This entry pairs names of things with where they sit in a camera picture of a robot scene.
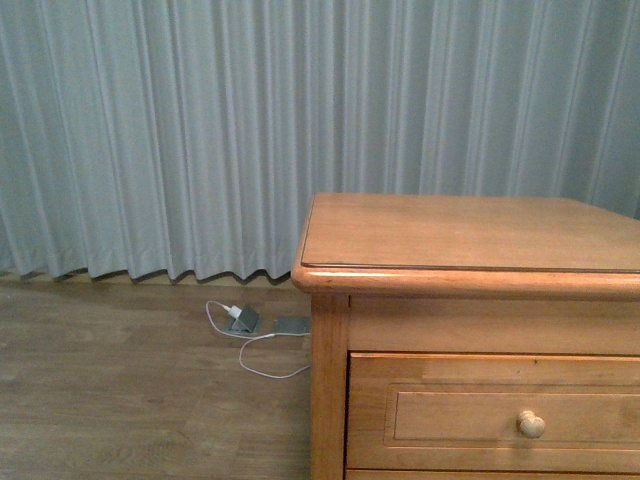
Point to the drawer wooden knob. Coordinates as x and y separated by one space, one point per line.
530 425

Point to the grey floor plate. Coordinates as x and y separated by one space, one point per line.
299 326

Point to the metal floor socket box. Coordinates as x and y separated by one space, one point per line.
247 322

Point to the white plug adapter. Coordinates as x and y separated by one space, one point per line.
233 311

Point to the wooden nightstand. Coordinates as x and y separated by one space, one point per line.
419 274

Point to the grey-blue curtain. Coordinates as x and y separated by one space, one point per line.
189 136

